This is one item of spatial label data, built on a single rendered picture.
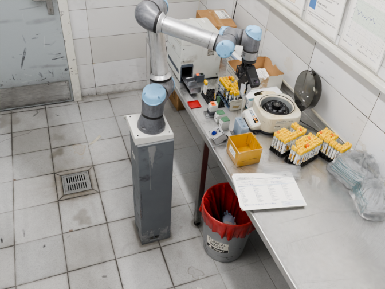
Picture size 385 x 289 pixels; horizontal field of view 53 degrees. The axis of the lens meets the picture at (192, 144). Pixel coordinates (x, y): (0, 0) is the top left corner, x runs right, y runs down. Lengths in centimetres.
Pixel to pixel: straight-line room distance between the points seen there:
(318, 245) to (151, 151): 95
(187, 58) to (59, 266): 153
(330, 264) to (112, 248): 148
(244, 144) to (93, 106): 212
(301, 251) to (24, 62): 284
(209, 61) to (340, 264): 145
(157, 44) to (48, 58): 188
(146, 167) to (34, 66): 189
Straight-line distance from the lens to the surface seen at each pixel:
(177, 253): 263
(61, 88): 384
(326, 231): 179
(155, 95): 192
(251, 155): 192
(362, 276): 172
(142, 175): 216
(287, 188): 188
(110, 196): 295
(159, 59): 198
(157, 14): 177
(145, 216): 244
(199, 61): 249
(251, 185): 184
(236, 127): 208
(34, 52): 366
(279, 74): 250
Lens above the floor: 220
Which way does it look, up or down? 41 degrees down
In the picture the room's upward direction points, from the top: 5 degrees clockwise
